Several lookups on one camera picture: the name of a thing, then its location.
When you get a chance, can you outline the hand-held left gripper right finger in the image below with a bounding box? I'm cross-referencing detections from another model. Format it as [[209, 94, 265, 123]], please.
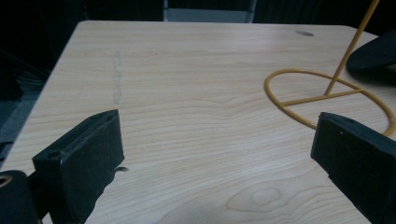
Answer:
[[310, 111, 396, 224]]

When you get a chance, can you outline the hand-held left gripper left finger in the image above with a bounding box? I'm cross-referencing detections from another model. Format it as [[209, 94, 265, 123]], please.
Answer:
[[32, 108, 125, 224]]

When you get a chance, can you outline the black round object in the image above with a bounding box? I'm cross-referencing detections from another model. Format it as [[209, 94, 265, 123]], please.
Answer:
[[346, 28, 396, 73]]

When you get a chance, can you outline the yellow metal wire stand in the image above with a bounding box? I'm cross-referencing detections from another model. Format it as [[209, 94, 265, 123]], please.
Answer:
[[263, 0, 396, 137]]

